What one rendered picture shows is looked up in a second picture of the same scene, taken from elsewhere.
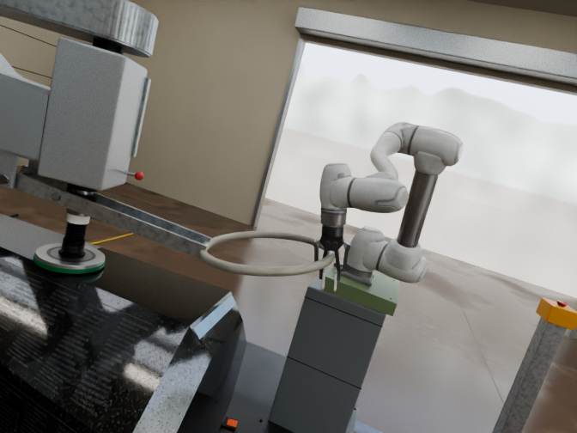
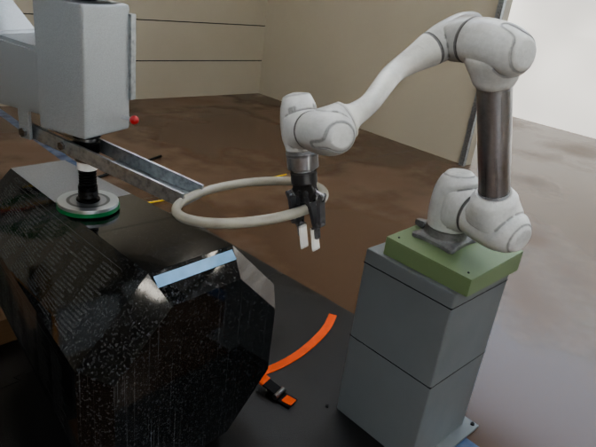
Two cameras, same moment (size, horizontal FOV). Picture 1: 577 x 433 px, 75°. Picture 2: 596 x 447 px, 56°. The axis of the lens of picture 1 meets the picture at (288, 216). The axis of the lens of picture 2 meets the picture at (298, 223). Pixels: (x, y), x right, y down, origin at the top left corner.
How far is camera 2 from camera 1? 0.92 m
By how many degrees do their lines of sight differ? 31
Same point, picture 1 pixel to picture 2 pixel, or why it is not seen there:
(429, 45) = not seen: outside the picture
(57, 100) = (41, 56)
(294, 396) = (360, 385)
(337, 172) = (287, 105)
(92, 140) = (70, 90)
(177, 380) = (130, 322)
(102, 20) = not seen: outside the picture
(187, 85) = not seen: outside the picture
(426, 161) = (475, 72)
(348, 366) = (414, 356)
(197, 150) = (384, 55)
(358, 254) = (435, 208)
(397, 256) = (474, 212)
